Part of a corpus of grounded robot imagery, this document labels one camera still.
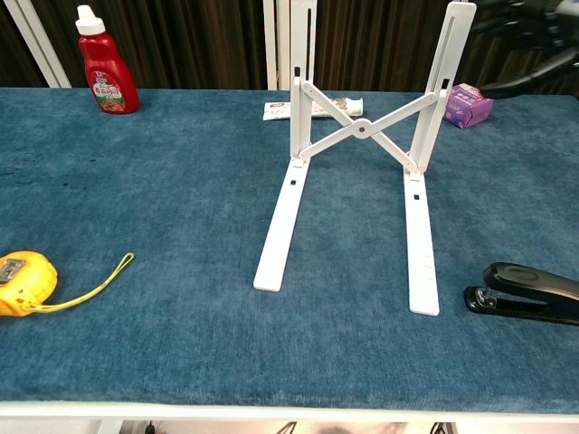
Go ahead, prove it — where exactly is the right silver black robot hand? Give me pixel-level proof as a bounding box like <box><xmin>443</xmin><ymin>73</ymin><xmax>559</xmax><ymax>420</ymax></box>
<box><xmin>470</xmin><ymin>0</ymin><xmax>579</xmax><ymax>99</ymax></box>

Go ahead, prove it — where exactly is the white folding laptop stand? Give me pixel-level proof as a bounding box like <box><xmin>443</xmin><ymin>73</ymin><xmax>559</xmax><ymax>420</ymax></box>
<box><xmin>252</xmin><ymin>0</ymin><xmax>479</xmax><ymax>317</ymax></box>

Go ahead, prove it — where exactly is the small purple carton box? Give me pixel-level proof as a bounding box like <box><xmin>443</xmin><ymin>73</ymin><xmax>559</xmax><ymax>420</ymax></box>
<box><xmin>441</xmin><ymin>82</ymin><xmax>495</xmax><ymax>131</ymax></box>

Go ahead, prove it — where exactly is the black stapler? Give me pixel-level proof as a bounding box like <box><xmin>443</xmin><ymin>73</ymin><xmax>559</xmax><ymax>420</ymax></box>
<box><xmin>462</xmin><ymin>261</ymin><xmax>579</xmax><ymax>326</ymax></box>

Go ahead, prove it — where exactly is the white toothpaste tube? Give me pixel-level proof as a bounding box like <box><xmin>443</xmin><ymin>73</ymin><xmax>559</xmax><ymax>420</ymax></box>
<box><xmin>261</xmin><ymin>95</ymin><xmax>365</xmax><ymax>122</ymax></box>

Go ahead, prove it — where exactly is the blue felt table mat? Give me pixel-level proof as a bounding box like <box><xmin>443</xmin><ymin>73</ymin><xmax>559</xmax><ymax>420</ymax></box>
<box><xmin>0</xmin><ymin>87</ymin><xmax>579</xmax><ymax>415</ymax></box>

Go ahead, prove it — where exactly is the red ketchup bottle white cap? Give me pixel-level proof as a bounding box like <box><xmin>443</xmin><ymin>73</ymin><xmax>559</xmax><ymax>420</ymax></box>
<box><xmin>74</xmin><ymin>4</ymin><xmax>141</xmax><ymax>116</ymax></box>

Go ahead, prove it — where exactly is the yellow tape measure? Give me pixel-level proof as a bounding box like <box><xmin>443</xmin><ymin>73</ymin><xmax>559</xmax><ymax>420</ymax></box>
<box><xmin>0</xmin><ymin>250</ymin><xmax>136</xmax><ymax>317</ymax></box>

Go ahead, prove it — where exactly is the white partition frame post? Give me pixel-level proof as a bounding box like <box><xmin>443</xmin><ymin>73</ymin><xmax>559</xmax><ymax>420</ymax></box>
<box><xmin>262</xmin><ymin>0</ymin><xmax>293</xmax><ymax>90</ymax></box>
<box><xmin>4</xmin><ymin>0</ymin><xmax>72</xmax><ymax>89</ymax></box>

